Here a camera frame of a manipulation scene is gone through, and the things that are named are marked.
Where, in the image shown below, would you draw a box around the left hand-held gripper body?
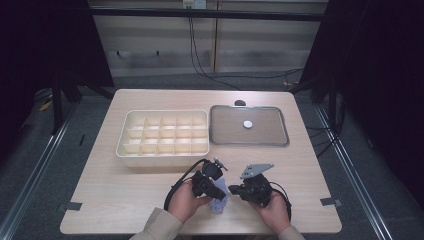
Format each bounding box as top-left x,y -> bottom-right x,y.
190,157 -> 229,201

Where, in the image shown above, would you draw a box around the yellow object on floor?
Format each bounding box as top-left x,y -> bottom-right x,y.
38,99 -> 54,113

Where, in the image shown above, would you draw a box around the metal floor rail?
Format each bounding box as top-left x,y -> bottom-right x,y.
0,103 -> 79,240
314,105 -> 394,240

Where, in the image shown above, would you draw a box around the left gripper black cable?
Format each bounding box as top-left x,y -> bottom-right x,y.
163,158 -> 208,212

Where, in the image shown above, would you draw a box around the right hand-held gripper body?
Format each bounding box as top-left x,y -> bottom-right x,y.
238,162 -> 275,208

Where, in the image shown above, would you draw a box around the person's right hand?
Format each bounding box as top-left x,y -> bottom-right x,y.
251,190 -> 292,235

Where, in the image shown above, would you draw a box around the black horizontal bar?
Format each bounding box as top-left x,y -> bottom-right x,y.
89,8 -> 326,23

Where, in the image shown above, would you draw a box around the white wall outlet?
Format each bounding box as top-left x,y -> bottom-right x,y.
182,0 -> 208,10

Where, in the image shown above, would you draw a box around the person's left hand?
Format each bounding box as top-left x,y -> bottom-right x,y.
167,179 -> 213,224

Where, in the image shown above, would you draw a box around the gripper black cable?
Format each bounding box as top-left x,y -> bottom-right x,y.
269,181 -> 294,222
163,158 -> 208,212

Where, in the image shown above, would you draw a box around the grey tape strip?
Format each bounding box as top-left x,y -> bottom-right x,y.
57,201 -> 83,212
319,197 -> 343,208

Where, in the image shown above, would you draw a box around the black curtain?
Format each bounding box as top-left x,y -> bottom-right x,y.
0,0 -> 114,161
299,0 -> 424,208

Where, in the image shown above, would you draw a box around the black metal stand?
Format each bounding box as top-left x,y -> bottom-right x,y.
49,76 -> 114,134
289,74 -> 338,131

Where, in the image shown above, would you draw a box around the black hanging wall cable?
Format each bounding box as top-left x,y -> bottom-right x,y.
188,16 -> 304,91

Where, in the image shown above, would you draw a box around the black floor cables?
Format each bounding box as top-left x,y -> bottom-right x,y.
305,124 -> 339,158

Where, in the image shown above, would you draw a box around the lilac sock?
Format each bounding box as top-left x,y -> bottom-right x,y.
209,177 -> 232,215

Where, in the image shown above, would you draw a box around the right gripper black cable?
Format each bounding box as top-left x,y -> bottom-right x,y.
269,181 -> 294,222

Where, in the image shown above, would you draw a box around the cream divided storage box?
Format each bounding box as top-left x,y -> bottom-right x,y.
115,109 -> 210,168

